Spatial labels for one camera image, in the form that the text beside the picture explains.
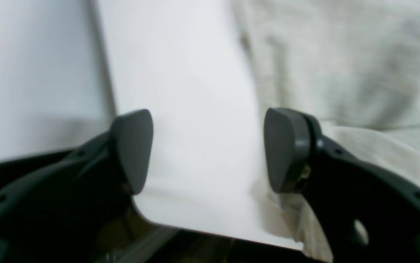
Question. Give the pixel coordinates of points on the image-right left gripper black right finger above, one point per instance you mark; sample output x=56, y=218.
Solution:
x=367, y=213

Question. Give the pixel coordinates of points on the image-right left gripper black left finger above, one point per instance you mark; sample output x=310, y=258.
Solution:
x=54, y=214

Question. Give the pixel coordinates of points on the beige T-shirt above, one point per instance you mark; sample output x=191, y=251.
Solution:
x=354, y=64

